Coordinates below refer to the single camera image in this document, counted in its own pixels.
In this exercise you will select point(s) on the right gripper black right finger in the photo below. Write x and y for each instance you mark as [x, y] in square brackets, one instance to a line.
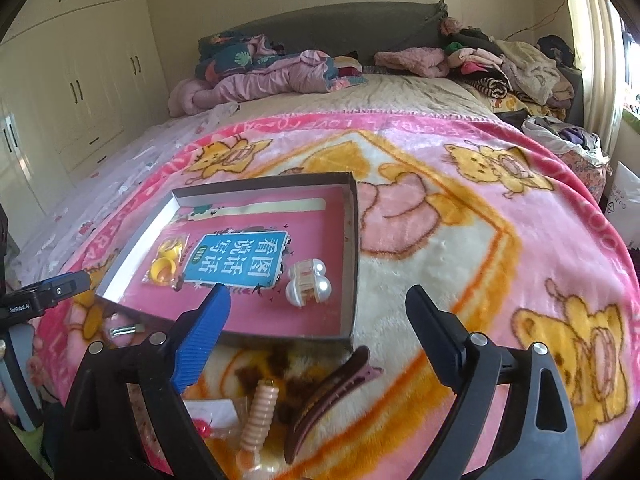
[537, 436]

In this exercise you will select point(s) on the dark brown snap clip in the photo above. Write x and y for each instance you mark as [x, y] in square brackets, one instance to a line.
[123, 335]

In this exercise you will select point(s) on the dark floral pillow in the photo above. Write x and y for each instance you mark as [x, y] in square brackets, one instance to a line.
[231, 52]

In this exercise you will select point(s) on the bag of yellow hair ties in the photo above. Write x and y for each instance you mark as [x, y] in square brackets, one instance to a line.
[165, 267]

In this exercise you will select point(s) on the peach spiral hair clip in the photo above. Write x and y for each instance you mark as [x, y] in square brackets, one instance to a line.
[257, 425]

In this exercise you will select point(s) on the pink cartoon bear blanket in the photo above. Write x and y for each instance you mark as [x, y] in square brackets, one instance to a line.
[491, 224]

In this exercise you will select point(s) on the cream window curtain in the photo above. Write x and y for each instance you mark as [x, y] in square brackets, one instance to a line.
[600, 55]

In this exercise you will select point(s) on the folded pink sweater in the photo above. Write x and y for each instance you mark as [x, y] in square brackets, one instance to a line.
[420, 61]

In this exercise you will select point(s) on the dark grey headboard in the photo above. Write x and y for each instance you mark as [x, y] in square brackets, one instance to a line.
[364, 28]

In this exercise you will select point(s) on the pink children's book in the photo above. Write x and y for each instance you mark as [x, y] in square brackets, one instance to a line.
[240, 259]

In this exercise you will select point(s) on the cream wardrobe with handles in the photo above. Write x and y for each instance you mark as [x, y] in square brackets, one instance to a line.
[80, 79]

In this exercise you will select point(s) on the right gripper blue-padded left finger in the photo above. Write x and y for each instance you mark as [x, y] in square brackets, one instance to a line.
[101, 439]

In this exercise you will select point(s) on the shallow cardboard box tray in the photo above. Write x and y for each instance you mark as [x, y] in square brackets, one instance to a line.
[240, 254]

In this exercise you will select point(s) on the pink quilted jacket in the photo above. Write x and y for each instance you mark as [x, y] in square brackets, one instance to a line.
[310, 71]

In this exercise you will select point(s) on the left hand painted nails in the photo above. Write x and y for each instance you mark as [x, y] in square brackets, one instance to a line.
[25, 387]

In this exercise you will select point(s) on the pearl white claw clip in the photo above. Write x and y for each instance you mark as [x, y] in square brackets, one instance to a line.
[308, 283]

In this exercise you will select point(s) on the light grey printed sheet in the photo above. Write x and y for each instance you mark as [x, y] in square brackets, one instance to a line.
[95, 198]

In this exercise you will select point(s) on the white plastic bag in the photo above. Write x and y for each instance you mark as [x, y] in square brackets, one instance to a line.
[623, 205]

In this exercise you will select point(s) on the pile of mixed clothes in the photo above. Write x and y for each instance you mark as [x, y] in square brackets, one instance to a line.
[539, 74]

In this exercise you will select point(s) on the beige quilted bedspread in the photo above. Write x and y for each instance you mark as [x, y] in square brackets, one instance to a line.
[379, 93]

